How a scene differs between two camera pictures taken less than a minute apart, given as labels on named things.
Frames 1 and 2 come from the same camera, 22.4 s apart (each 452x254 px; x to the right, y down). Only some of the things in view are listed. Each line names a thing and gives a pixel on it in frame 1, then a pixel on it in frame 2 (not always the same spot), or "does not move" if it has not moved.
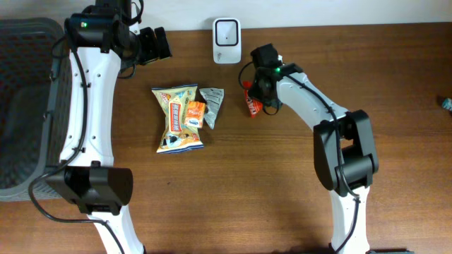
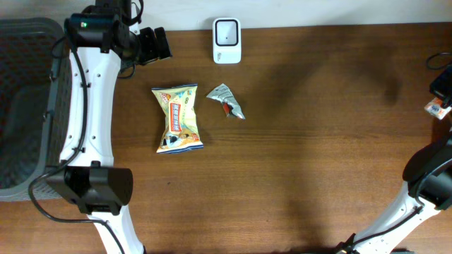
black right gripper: x=260 y=93 -> x=441 y=87
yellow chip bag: x=176 y=135 does not move
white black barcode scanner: x=227 y=40 does not move
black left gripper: x=150 y=45 does not move
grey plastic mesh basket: x=34 y=73 does not move
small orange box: x=195 y=114 -> x=436 y=108
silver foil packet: x=214 y=98 -> x=229 y=104
